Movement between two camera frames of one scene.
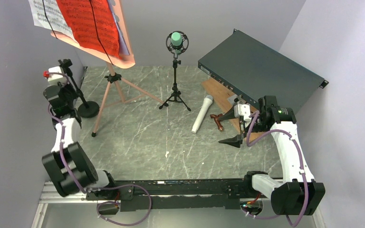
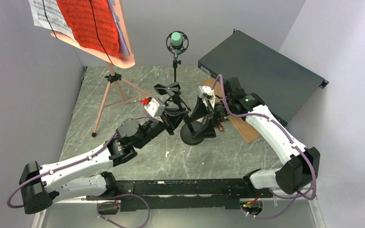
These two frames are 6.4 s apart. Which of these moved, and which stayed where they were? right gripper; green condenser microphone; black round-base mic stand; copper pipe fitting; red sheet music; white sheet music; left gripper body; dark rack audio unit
Moved: right gripper; left gripper body; black round-base mic stand
Stayed: white sheet music; dark rack audio unit; red sheet music; green condenser microphone; copper pipe fitting
